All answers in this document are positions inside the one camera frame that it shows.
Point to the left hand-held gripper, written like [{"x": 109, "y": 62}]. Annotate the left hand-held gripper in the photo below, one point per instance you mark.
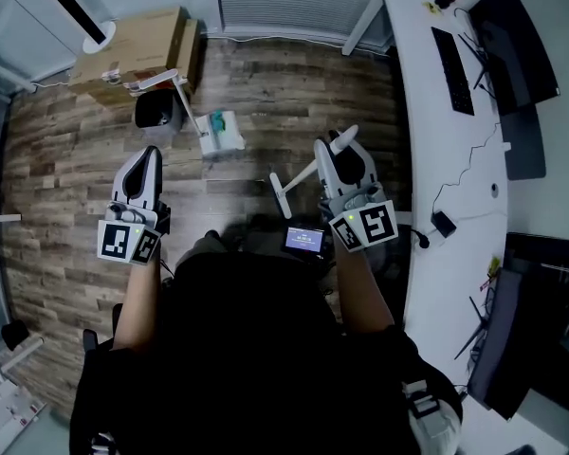
[{"x": 123, "y": 240}]

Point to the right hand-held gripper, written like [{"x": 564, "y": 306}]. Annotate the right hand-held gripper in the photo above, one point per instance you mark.
[{"x": 370, "y": 225}]

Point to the teal trash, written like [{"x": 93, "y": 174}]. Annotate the teal trash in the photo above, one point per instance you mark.
[{"x": 218, "y": 120}]

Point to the person's right forearm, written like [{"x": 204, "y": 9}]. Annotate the person's right forearm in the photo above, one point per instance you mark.
[{"x": 360, "y": 292}]

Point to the person's left forearm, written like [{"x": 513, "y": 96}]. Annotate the person's left forearm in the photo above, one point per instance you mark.
[{"x": 135, "y": 301}]

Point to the black trash bin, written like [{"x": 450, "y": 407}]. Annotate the black trash bin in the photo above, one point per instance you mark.
[{"x": 154, "y": 107}]

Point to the wooden plank floor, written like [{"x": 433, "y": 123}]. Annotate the wooden plank floor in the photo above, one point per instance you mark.
[{"x": 275, "y": 88}]

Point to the white curved desk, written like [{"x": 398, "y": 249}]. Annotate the white curved desk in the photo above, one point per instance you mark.
[{"x": 417, "y": 159}]

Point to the small chest-mounted screen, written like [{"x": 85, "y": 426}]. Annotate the small chest-mounted screen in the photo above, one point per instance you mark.
[{"x": 306, "y": 240}]

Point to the black power adapter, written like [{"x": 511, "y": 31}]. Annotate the black power adapter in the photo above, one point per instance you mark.
[{"x": 443, "y": 223}]

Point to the large cardboard box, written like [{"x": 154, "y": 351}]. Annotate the large cardboard box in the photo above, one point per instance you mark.
[{"x": 137, "y": 50}]

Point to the slim cardboard box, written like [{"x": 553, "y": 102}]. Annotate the slim cardboard box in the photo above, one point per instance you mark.
[{"x": 192, "y": 55}]

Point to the black keyboard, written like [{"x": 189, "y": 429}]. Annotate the black keyboard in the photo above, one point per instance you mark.
[{"x": 453, "y": 71}]

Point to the white desk leg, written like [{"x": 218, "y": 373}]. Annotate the white desk leg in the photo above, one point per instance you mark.
[{"x": 365, "y": 17}]

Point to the yellow snack packet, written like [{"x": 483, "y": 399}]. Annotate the yellow snack packet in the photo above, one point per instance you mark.
[{"x": 492, "y": 270}]

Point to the white tower fan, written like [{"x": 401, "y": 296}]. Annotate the white tower fan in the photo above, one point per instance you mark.
[{"x": 76, "y": 17}]

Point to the yellow wrapper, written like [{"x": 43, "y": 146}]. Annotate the yellow wrapper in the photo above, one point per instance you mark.
[{"x": 431, "y": 7}]

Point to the black caster on white leg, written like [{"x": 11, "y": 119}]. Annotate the black caster on white leg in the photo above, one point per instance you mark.
[{"x": 16, "y": 337}]

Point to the person's black top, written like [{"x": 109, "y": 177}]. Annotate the person's black top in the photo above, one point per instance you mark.
[{"x": 246, "y": 358}]

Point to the black curved monitor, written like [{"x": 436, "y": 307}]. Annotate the black curved monitor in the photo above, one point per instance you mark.
[{"x": 512, "y": 45}]

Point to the black flat monitor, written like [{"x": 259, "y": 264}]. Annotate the black flat monitor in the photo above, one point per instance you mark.
[{"x": 500, "y": 349}]

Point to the patterned flat box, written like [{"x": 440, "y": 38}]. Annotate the patterned flat box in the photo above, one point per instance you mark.
[{"x": 5, "y": 405}]

